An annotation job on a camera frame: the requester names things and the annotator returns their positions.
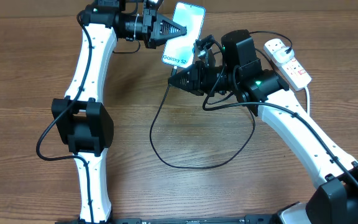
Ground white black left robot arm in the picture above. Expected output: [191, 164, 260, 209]
[35, 0, 187, 223]

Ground blue Galaxy smartphone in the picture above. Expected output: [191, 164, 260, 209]
[161, 1, 207, 68]

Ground white charger plug adapter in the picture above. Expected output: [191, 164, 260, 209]
[273, 47, 295, 66]

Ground white power strip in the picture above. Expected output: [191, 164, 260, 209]
[264, 39, 312, 91]

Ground black USB charger cable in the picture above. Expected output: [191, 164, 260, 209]
[149, 30, 293, 170]

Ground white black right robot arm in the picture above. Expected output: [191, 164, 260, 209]
[168, 30, 358, 223]

